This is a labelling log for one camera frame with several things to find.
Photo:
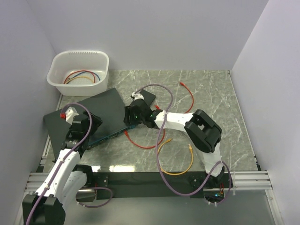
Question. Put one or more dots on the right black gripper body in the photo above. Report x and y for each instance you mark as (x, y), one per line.
(134, 119)

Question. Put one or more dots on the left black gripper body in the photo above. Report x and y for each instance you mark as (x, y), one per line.
(95, 123)

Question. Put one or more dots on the large black network switch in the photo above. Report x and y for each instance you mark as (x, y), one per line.
(107, 105)

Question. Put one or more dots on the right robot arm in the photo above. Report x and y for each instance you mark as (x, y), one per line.
(201, 129)

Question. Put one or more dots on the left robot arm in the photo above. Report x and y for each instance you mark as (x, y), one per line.
(47, 206)

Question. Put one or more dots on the white plastic tub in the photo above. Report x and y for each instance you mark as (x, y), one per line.
(79, 73)

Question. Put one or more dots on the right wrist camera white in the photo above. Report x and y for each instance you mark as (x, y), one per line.
(136, 96)

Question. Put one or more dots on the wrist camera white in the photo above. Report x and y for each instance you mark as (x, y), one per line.
(136, 96)
(69, 115)

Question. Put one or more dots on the small black switch box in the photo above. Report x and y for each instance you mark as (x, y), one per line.
(148, 97)

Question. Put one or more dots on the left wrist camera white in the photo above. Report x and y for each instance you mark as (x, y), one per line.
(69, 115)

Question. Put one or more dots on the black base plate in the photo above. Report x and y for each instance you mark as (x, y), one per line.
(144, 184)

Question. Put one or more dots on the aluminium rail right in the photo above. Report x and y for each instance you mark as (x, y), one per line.
(251, 180)

